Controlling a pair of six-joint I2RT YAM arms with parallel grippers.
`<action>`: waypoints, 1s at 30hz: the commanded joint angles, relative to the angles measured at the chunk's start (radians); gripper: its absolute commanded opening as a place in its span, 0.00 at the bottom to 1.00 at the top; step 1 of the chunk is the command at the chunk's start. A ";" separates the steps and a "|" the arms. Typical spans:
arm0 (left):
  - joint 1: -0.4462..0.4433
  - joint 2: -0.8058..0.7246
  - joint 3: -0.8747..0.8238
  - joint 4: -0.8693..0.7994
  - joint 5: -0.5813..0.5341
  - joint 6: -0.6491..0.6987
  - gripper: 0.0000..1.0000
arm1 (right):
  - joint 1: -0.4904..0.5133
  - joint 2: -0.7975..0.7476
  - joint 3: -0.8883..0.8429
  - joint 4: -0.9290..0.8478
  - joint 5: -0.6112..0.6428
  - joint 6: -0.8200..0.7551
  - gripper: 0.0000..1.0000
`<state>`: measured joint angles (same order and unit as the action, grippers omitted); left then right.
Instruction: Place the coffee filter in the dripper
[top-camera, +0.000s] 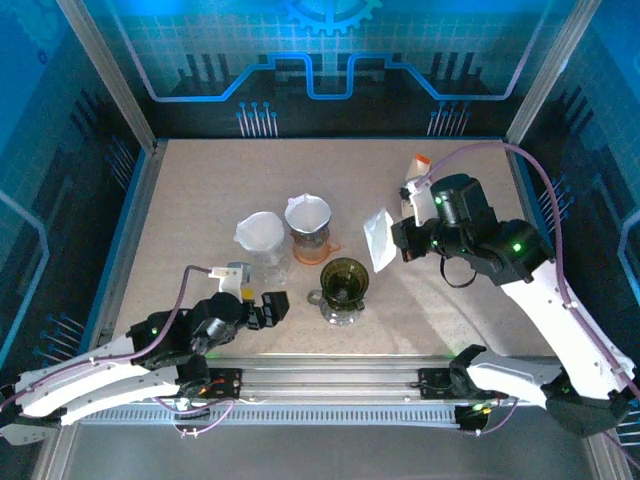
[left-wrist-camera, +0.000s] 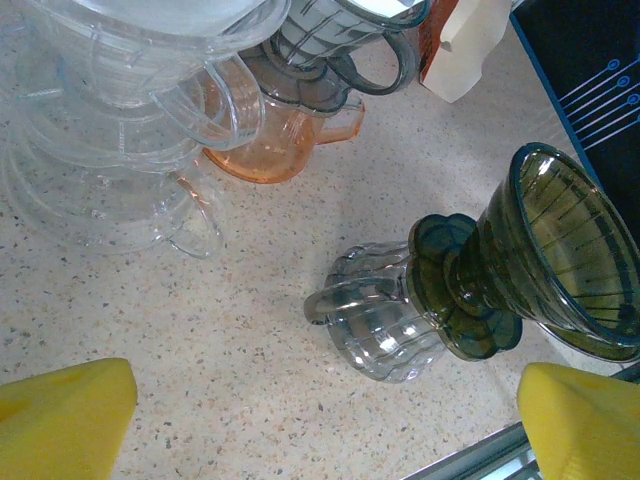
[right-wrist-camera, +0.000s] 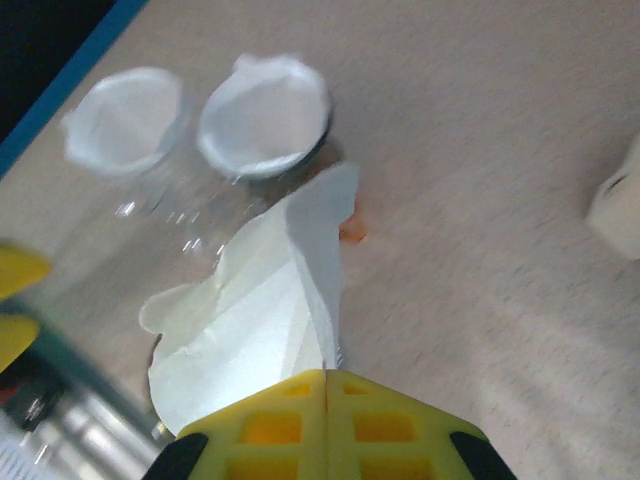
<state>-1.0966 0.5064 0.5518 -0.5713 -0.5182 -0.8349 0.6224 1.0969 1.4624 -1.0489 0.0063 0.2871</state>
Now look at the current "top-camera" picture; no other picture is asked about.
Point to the black connector box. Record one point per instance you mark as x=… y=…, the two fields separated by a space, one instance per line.
x=467 y=420

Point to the clear glass coffee server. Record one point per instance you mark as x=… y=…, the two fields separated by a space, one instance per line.
x=272 y=272

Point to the coffee filter pack orange white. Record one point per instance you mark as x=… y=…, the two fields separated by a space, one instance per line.
x=420 y=165

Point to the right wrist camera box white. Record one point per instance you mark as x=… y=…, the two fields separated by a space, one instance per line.
x=420 y=200

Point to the grey glass coffee server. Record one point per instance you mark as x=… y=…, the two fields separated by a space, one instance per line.
x=342 y=315

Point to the aluminium mounting rail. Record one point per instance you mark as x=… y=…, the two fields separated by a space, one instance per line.
x=325 y=375

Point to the grey metal panel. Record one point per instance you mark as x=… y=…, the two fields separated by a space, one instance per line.
x=320 y=450

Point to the olive plastic coffee dripper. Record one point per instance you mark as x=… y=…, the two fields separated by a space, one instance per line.
x=345 y=280

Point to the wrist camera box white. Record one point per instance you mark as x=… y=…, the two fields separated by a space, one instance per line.
x=420 y=200
x=230 y=282

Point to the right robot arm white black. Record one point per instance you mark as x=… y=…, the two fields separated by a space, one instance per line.
x=550 y=310

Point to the grey plastic coffee dripper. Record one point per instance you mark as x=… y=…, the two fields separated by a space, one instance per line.
x=310 y=240

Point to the white paper coffee filter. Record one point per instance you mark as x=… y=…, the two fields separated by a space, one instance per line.
x=307 y=212
x=380 y=240

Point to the orange glass coffee server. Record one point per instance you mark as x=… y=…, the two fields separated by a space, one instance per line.
x=310 y=256

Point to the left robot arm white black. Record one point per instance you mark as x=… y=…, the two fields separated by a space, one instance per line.
x=100 y=380

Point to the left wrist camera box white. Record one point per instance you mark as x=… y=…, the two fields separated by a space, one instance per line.
x=230 y=282

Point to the aluminium frame post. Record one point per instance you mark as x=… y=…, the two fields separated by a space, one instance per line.
x=107 y=75
x=550 y=75

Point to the aluminium side rail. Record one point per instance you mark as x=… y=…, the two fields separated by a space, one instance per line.
x=142 y=200
x=525 y=200

